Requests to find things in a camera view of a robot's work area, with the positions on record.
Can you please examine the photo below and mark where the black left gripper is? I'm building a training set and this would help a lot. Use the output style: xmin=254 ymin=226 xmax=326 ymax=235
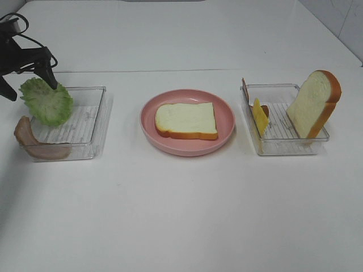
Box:
xmin=0 ymin=17 xmax=58 ymax=101

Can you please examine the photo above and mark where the green lettuce leaf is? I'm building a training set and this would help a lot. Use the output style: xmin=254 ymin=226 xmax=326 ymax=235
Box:
xmin=19 ymin=78 xmax=73 ymax=127

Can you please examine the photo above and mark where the bread slice from tray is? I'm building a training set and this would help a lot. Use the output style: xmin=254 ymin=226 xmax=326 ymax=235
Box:
xmin=155 ymin=103 xmax=218 ymax=140

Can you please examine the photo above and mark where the left clear plastic tray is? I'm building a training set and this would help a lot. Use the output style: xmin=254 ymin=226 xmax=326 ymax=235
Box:
xmin=30 ymin=86 xmax=113 ymax=162

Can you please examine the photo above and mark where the clear plastic tray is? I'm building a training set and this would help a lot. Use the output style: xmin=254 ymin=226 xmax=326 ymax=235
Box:
xmin=30 ymin=86 xmax=113 ymax=162
xmin=240 ymin=83 xmax=330 ymax=156

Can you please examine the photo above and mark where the pink round plate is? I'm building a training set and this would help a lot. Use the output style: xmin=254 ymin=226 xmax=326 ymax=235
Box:
xmin=140 ymin=89 xmax=235 ymax=156

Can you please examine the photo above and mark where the yellow cheese slice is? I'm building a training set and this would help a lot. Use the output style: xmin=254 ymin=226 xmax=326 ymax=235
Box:
xmin=252 ymin=98 xmax=269 ymax=137

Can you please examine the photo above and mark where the right clear plastic tray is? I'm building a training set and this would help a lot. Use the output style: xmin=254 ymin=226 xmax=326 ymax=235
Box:
xmin=240 ymin=83 xmax=330 ymax=156

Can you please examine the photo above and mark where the bread slice in right tray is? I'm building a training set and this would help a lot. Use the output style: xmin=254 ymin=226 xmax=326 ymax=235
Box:
xmin=286 ymin=70 xmax=341 ymax=138

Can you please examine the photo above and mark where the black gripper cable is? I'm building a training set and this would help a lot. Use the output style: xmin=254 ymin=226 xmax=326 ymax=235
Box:
xmin=0 ymin=12 xmax=60 ymax=75

